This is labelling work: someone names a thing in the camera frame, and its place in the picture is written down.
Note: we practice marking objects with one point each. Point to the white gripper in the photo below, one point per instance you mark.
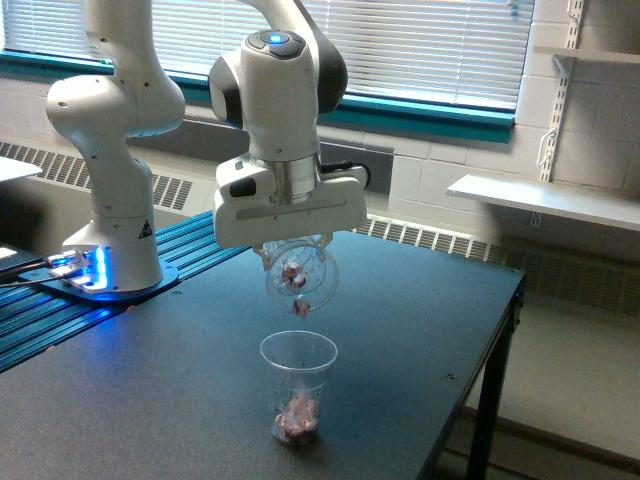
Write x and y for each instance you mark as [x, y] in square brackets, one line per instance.
[257, 202]

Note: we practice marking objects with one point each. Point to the clear plastic cup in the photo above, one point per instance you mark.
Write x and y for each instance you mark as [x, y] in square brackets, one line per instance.
[297, 361]
[322, 274]

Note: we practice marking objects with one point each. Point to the pink and white candies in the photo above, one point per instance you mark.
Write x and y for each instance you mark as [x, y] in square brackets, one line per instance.
[297, 424]

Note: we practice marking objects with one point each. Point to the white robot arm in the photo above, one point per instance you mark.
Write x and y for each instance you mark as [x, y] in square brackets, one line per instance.
[273, 87]

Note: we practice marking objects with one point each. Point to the clear plastic cup on table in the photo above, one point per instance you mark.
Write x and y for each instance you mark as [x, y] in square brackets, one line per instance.
[297, 361]

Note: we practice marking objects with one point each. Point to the black table leg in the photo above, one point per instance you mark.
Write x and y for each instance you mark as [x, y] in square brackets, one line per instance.
[491, 389]

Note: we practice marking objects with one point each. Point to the white window blinds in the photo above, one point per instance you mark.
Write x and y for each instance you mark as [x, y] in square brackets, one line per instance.
[461, 53]

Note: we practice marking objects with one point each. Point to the baseboard radiator grille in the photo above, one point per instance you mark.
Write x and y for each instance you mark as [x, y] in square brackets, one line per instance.
[191, 247]

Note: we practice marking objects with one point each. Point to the white desk corner left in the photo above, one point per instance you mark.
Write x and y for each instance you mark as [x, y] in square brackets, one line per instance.
[11, 169]

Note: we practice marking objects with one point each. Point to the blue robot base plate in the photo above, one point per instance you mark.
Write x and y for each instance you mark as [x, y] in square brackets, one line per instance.
[65, 289]

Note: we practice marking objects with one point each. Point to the white wall shelf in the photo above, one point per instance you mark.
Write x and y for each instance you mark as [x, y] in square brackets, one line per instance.
[589, 55]
[570, 202]

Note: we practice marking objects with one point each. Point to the white shelf rail bracket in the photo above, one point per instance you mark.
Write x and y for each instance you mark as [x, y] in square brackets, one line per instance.
[564, 63]

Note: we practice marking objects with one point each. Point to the white upper wall shelf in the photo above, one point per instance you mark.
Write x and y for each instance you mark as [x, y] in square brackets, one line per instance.
[589, 55]

